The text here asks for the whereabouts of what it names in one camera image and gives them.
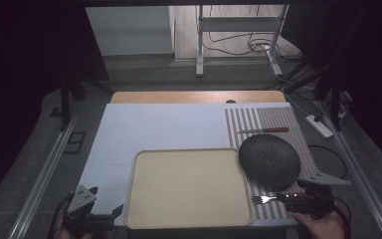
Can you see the grey striped placemat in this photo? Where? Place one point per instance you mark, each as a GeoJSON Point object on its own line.
{"type": "Point", "coordinates": [272, 118]}

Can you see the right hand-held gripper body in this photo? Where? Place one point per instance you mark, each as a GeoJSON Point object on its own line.
{"type": "Point", "coordinates": [316, 200]}

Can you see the black floor socket plate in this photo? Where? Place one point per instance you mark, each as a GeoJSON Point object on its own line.
{"type": "Point", "coordinates": [75, 142]}

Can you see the pale blue table cover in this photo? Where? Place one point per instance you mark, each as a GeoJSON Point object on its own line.
{"type": "Point", "coordinates": [162, 126]}

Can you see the white power strip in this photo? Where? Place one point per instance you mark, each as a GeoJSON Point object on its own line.
{"type": "Point", "coordinates": [319, 126]}

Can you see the dark grey round plate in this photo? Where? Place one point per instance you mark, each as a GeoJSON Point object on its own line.
{"type": "Point", "coordinates": [269, 161]}

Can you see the aluminium floor rail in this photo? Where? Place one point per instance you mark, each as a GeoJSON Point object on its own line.
{"type": "Point", "coordinates": [43, 176]}
{"type": "Point", "coordinates": [358, 172]}

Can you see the person's left hand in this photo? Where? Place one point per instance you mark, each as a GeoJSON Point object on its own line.
{"type": "Point", "coordinates": [60, 234]}

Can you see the white cabinet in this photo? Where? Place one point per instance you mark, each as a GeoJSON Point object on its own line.
{"type": "Point", "coordinates": [129, 30]}

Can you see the beige plastic tray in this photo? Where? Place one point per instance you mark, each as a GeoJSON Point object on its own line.
{"type": "Point", "coordinates": [187, 189]}

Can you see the wooden table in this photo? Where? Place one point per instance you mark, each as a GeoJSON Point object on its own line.
{"type": "Point", "coordinates": [179, 97]}

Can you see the person's right hand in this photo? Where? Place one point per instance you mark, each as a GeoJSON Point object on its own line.
{"type": "Point", "coordinates": [321, 227]}

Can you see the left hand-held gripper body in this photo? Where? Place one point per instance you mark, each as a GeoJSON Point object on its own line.
{"type": "Point", "coordinates": [81, 200]}

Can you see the dark metal stand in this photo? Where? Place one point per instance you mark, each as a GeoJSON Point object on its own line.
{"type": "Point", "coordinates": [65, 99]}
{"type": "Point", "coordinates": [335, 99]}

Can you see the white metal desk frame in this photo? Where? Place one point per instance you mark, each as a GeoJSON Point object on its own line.
{"type": "Point", "coordinates": [238, 24]}

